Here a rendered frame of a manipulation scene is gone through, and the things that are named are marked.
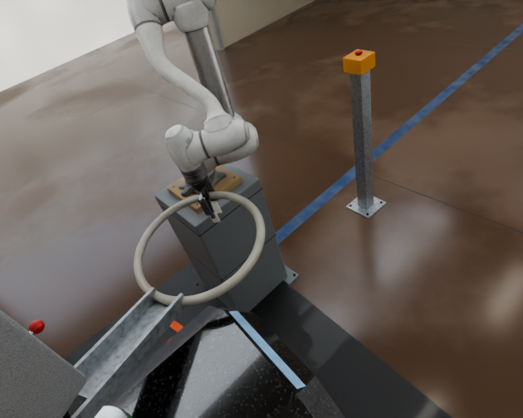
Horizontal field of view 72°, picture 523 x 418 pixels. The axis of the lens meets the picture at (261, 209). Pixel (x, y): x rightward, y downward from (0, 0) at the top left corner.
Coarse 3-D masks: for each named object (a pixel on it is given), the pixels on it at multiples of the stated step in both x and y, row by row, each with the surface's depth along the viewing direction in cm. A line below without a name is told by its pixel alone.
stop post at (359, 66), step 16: (352, 64) 188; (368, 64) 188; (352, 80) 197; (368, 80) 197; (352, 96) 204; (368, 96) 202; (352, 112) 211; (368, 112) 209; (368, 128) 215; (368, 144) 222; (368, 160) 230; (368, 176) 238; (368, 192) 246; (352, 208) 259; (368, 208) 256
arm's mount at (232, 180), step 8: (216, 168) 185; (224, 168) 184; (232, 176) 177; (240, 176) 176; (176, 184) 183; (224, 184) 174; (232, 184) 174; (176, 192) 178; (192, 208) 170; (200, 208) 166
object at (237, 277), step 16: (208, 192) 143; (224, 192) 141; (176, 208) 143; (256, 208) 131; (160, 224) 141; (256, 224) 126; (144, 240) 135; (256, 240) 121; (256, 256) 117; (240, 272) 114; (144, 288) 119; (224, 288) 112; (192, 304) 112
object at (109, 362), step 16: (144, 304) 113; (160, 304) 115; (176, 304) 109; (128, 320) 107; (144, 320) 110; (160, 320) 103; (112, 336) 102; (128, 336) 105; (144, 336) 98; (160, 336) 104; (96, 352) 97; (112, 352) 100; (128, 352) 94; (144, 352) 98; (80, 368) 92; (96, 368) 96; (112, 368) 95; (128, 368) 93; (96, 384) 91; (112, 384) 88; (96, 400) 84; (80, 416) 80
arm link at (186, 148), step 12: (168, 132) 122; (180, 132) 121; (192, 132) 127; (168, 144) 123; (180, 144) 122; (192, 144) 123; (180, 156) 124; (192, 156) 125; (204, 156) 126; (180, 168) 130; (192, 168) 129
